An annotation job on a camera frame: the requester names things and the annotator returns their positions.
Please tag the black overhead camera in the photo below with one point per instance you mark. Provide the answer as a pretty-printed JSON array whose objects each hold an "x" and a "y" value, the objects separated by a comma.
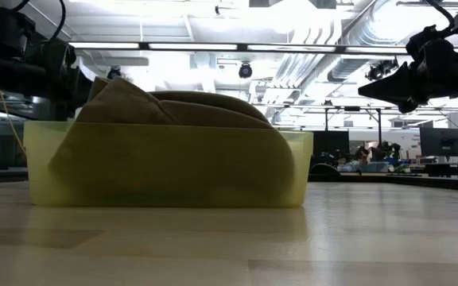
[{"x": 245, "y": 70}]

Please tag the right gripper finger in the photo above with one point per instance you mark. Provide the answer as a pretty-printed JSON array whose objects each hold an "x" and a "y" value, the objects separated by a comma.
[{"x": 392, "y": 87}]

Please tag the beige cap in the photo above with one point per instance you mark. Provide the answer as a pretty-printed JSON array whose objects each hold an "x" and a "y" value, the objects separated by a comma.
[
  {"x": 125, "y": 107},
  {"x": 213, "y": 97}
]

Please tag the black metal stand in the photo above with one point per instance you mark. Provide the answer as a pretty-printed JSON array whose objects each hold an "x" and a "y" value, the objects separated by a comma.
[{"x": 352, "y": 108}]

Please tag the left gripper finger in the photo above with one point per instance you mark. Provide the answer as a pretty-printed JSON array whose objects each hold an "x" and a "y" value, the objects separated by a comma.
[{"x": 82, "y": 89}]

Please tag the overhead light bar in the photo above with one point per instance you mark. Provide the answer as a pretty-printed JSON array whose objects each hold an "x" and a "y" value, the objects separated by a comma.
[{"x": 193, "y": 46}]

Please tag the yellow plastic bin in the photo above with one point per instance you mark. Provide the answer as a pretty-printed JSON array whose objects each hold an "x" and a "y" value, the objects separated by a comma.
[{"x": 38, "y": 167}]

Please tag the person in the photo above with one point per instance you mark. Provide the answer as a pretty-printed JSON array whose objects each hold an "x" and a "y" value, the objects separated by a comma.
[
  {"x": 384, "y": 151},
  {"x": 362, "y": 155}
]

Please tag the black ceiling spotlight cluster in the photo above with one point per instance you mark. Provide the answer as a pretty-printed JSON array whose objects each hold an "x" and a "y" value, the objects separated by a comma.
[{"x": 380, "y": 69}]

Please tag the black round ceiling device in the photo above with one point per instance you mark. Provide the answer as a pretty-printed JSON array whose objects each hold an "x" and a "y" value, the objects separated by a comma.
[{"x": 114, "y": 72}]

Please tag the dark computer monitor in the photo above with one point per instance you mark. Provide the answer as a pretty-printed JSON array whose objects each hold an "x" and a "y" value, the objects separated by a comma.
[
  {"x": 330, "y": 147},
  {"x": 441, "y": 141}
]

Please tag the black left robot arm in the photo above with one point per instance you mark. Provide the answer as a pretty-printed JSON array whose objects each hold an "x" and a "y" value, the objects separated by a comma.
[{"x": 2, "y": 75}]

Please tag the silver ventilation duct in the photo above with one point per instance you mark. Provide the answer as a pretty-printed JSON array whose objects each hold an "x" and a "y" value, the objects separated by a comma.
[{"x": 316, "y": 59}]

